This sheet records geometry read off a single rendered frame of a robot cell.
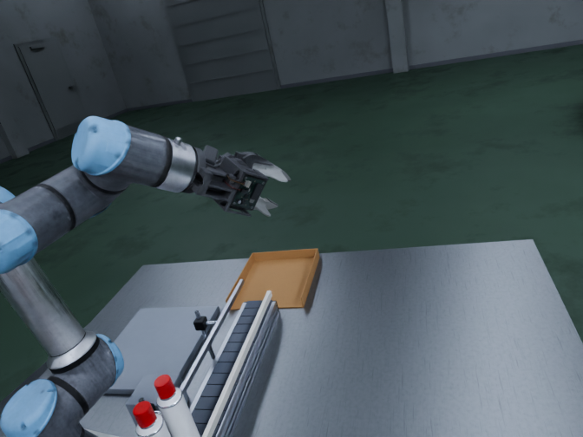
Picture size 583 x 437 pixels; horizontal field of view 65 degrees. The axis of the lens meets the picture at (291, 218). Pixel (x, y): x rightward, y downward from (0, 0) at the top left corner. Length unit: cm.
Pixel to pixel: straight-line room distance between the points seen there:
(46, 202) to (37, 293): 45
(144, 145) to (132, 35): 1248
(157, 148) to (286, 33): 1028
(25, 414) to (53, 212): 55
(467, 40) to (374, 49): 182
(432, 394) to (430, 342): 17
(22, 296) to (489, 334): 109
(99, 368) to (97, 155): 65
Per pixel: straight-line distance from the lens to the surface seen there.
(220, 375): 124
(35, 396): 114
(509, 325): 134
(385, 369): 122
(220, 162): 75
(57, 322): 112
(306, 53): 1078
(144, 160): 64
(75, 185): 69
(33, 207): 66
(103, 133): 63
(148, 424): 95
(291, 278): 161
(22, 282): 108
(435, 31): 1011
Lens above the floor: 168
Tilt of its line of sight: 24 degrees down
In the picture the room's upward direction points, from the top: 13 degrees counter-clockwise
